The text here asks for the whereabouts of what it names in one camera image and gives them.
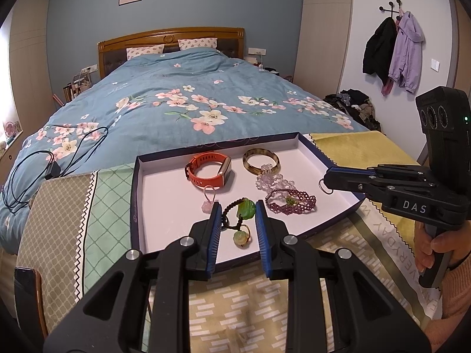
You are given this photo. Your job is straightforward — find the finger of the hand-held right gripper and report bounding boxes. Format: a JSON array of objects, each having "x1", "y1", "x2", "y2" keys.
[
  {"x1": 323, "y1": 171, "x2": 432, "y2": 201},
  {"x1": 327, "y1": 165, "x2": 431, "y2": 184}
]

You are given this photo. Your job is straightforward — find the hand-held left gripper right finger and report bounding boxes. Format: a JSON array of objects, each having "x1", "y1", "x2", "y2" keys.
[{"x1": 255, "y1": 199, "x2": 431, "y2": 353}]

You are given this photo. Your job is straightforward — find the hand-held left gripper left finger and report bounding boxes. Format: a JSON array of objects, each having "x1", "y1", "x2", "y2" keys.
[{"x1": 43, "y1": 203, "x2": 223, "y2": 353}]

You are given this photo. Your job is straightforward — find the pink flower ring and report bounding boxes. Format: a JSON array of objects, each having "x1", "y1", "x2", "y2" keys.
[{"x1": 200, "y1": 185, "x2": 218, "y2": 213}]

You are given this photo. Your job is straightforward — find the green jade pendant bracelet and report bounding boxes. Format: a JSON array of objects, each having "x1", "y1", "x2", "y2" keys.
[{"x1": 221, "y1": 197, "x2": 257, "y2": 229}]

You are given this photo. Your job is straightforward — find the purple beaded bracelet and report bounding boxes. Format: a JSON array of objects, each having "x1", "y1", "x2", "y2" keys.
[{"x1": 265, "y1": 188, "x2": 318, "y2": 214}]

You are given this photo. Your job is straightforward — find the clear crystal bead bracelet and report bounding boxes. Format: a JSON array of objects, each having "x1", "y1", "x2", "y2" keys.
[{"x1": 256, "y1": 164, "x2": 297, "y2": 192}]

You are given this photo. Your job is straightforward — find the white shallow box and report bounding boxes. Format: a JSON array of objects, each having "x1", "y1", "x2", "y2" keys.
[{"x1": 130, "y1": 132, "x2": 365, "y2": 274}]

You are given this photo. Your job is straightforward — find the person's right forearm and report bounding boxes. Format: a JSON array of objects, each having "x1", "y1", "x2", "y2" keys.
[{"x1": 425, "y1": 261, "x2": 471, "y2": 353}]

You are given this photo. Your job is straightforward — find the person's right hand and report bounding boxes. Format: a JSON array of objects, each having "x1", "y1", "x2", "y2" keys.
[{"x1": 413, "y1": 222, "x2": 471, "y2": 278}]

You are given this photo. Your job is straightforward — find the amber bangle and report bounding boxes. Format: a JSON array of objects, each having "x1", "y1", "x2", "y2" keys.
[{"x1": 242, "y1": 147, "x2": 281, "y2": 176}]

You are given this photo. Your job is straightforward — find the pile of dark clothes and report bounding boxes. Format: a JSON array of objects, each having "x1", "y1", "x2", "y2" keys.
[{"x1": 324, "y1": 88, "x2": 381, "y2": 133}]

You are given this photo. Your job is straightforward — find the orange smartwatch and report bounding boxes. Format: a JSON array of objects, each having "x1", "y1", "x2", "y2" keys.
[{"x1": 185, "y1": 152, "x2": 232, "y2": 194}]

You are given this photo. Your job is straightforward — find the lilac jacket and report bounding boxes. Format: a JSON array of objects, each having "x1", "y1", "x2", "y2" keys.
[{"x1": 388, "y1": 11, "x2": 425, "y2": 94}]

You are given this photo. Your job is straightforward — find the patchwork patterned tablecloth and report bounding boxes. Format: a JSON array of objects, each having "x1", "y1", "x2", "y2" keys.
[{"x1": 15, "y1": 132, "x2": 442, "y2": 353}]

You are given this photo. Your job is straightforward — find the black jacket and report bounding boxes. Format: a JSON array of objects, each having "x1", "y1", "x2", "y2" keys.
[{"x1": 362, "y1": 16, "x2": 398, "y2": 85}]

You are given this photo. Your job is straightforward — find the blue floral quilt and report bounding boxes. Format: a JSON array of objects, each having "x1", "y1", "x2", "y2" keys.
[{"x1": 0, "y1": 48, "x2": 370, "y2": 254}]

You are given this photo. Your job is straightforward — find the dark bedside item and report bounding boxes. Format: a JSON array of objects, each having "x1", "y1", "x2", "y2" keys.
[{"x1": 263, "y1": 67, "x2": 291, "y2": 79}]

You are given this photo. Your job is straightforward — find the dark smartphone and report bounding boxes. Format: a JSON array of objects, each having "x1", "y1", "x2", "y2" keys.
[{"x1": 14, "y1": 267, "x2": 49, "y2": 337}]

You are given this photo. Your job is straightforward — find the dotted white pillow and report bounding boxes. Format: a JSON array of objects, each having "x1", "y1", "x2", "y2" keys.
[
  {"x1": 126, "y1": 44, "x2": 165, "y2": 60},
  {"x1": 178, "y1": 38, "x2": 218, "y2": 50}
]

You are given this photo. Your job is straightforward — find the cosmetics organizer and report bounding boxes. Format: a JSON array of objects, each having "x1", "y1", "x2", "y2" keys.
[{"x1": 52, "y1": 68, "x2": 92, "y2": 105}]

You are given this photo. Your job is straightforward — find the wooden headboard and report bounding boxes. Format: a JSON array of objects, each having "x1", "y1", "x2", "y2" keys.
[{"x1": 97, "y1": 27, "x2": 246, "y2": 79}]

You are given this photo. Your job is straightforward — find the small pink fan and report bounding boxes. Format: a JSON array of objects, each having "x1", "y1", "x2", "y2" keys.
[{"x1": 2, "y1": 121, "x2": 21, "y2": 142}]

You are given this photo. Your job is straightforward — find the black wall coat hook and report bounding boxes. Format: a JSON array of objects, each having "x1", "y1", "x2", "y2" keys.
[{"x1": 379, "y1": 0, "x2": 405, "y2": 17}]

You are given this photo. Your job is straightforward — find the black cable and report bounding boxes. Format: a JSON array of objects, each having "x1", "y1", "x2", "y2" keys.
[{"x1": 0, "y1": 127, "x2": 110, "y2": 214}]

